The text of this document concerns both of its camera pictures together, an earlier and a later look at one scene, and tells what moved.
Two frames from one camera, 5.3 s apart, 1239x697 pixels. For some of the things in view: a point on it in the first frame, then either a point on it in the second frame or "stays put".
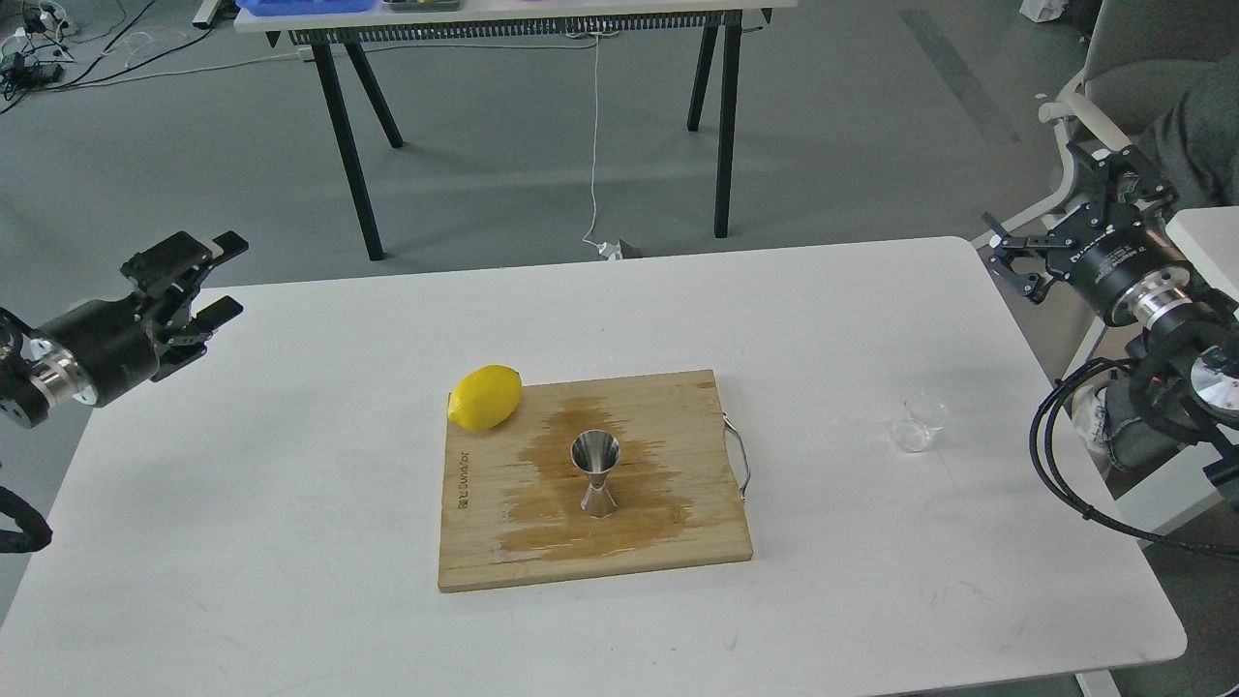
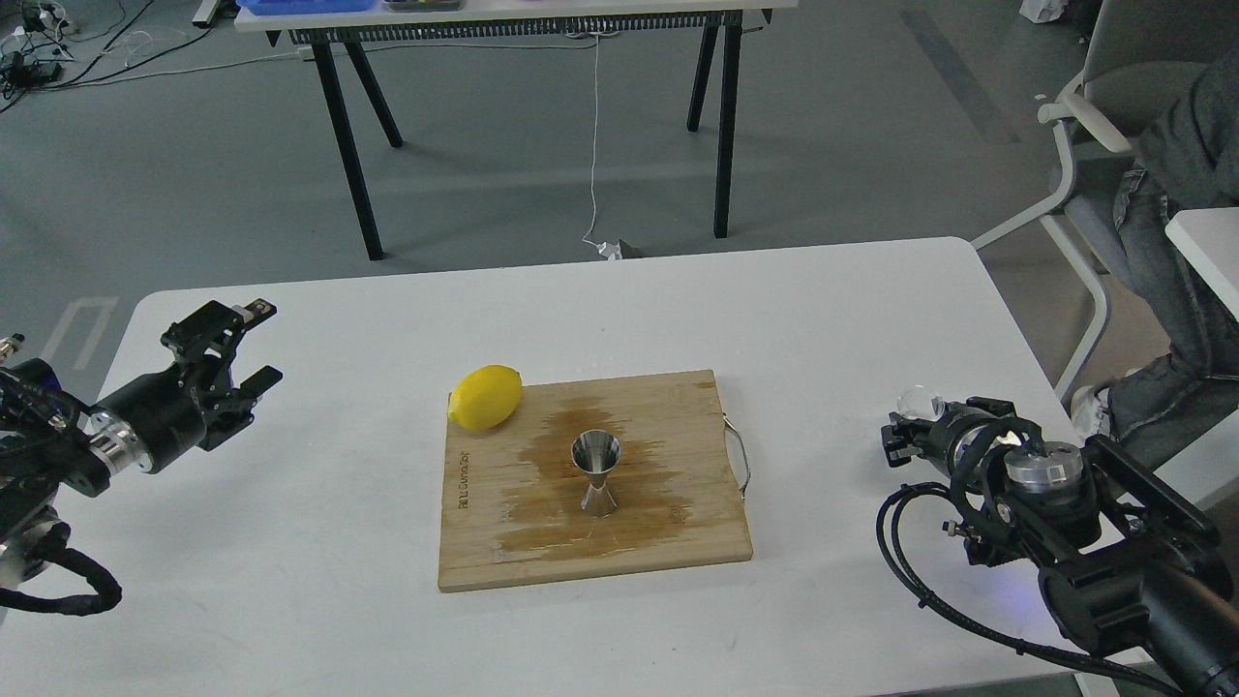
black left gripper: [103, 348] → [166, 412]
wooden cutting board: [511, 494] stays put
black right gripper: [1111, 257] → [947, 430]
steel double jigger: [595, 453] stays put
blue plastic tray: [305, 8] stays put
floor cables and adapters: [38, 53] stays put
